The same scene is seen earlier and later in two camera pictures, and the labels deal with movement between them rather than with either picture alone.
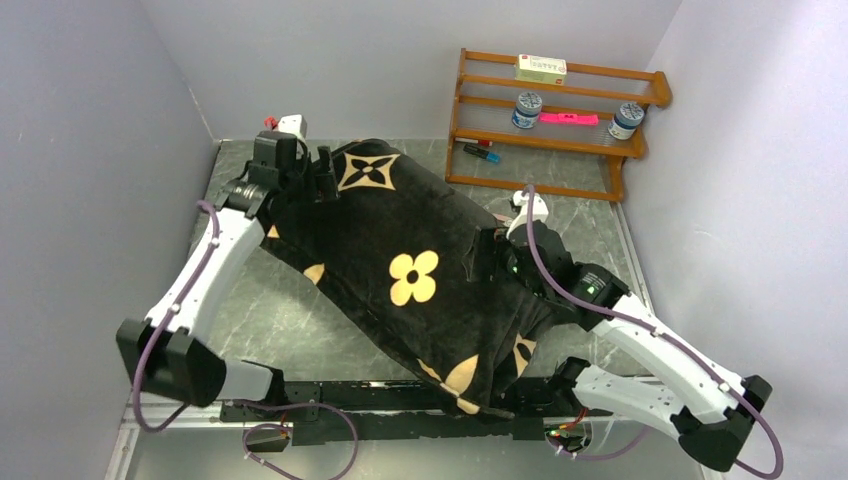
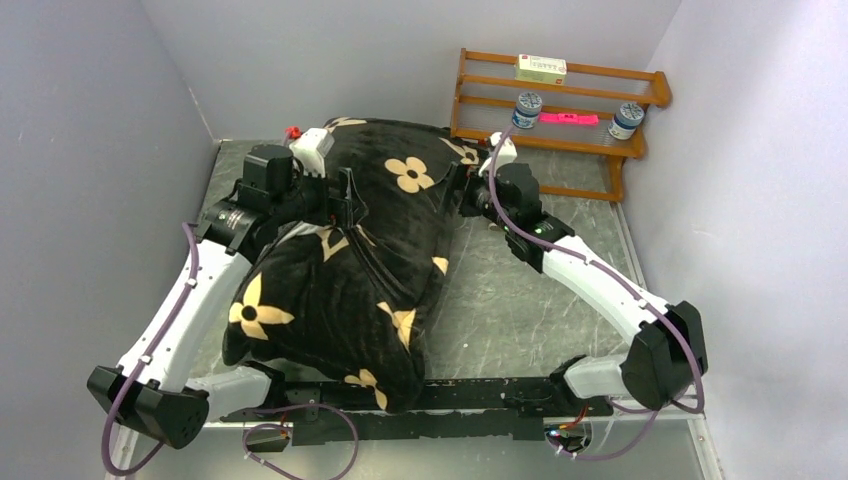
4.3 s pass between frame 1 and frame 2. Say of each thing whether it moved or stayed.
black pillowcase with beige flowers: moved
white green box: stayed
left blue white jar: stayed
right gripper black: moved
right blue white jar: stayed
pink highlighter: stayed
